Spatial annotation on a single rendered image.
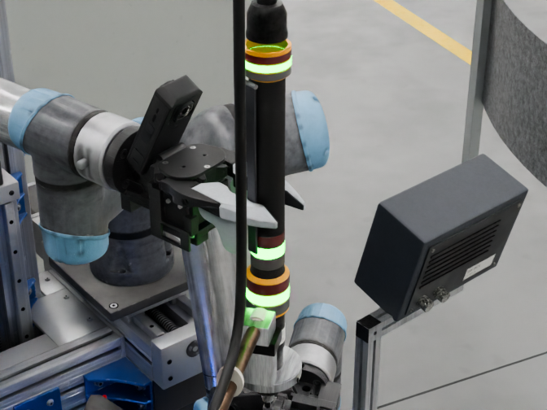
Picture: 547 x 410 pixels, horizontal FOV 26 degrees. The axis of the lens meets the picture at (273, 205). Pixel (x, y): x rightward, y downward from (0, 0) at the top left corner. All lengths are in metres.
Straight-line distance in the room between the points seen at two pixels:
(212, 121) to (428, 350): 2.12
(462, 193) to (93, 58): 1.50
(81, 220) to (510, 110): 2.40
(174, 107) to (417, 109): 3.97
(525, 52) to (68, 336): 1.77
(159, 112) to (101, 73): 2.13
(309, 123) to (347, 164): 2.94
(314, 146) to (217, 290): 0.24
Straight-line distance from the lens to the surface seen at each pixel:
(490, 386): 3.55
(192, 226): 1.16
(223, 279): 1.66
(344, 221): 4.24
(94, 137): 1.22
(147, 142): 1.16
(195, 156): 1.17
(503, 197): 2.00
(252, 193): 1.10
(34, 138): 1.28
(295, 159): 1.67
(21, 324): 2.15
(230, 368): 1.06
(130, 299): 2.06
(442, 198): 1.96
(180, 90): 1.13
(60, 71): 3.18
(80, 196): 1.30
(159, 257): 2.10
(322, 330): 1.69
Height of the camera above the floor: 2.23
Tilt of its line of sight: 31 degrees down
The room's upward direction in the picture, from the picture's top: straight up
